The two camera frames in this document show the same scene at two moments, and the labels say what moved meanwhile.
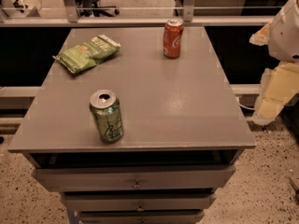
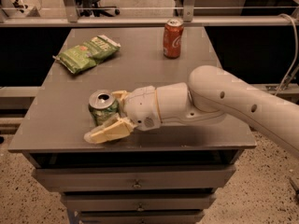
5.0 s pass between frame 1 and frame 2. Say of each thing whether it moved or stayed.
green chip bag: stayed
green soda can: stayed
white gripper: moved
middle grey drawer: stayed
